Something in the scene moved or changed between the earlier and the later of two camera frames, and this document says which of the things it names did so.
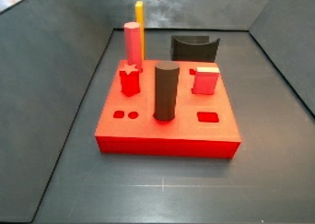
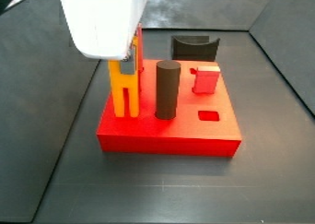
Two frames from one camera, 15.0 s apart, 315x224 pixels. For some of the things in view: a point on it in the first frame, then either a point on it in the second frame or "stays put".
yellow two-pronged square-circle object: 139,19 → 124,80
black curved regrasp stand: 193,48 stays put
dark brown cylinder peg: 165,81 stays put
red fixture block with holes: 201,132 stays put
